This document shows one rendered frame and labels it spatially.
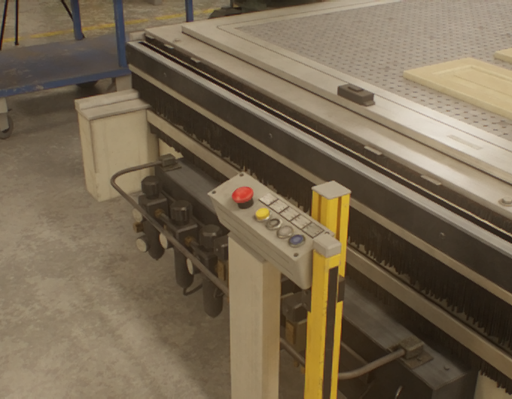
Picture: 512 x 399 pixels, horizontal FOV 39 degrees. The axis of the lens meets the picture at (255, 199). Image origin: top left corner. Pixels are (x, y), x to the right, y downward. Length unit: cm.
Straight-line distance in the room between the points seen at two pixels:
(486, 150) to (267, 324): 64
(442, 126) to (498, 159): 20
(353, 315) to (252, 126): 62
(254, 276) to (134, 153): 141
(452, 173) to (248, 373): 60
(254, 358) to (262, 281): 19
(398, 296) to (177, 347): 97
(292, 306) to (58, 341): 106
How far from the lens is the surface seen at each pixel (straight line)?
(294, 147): 186
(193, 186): 228
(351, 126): 182
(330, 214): 121
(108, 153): 263
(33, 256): 300
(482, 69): 220
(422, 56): 235
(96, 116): 256
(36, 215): 330
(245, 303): 141
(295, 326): 173
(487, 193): 155
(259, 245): 128
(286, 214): 126
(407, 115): 184
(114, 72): 417
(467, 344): 157
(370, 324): 169
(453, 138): 173
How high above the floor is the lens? 152
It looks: 27 degrees down
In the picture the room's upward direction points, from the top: straight up
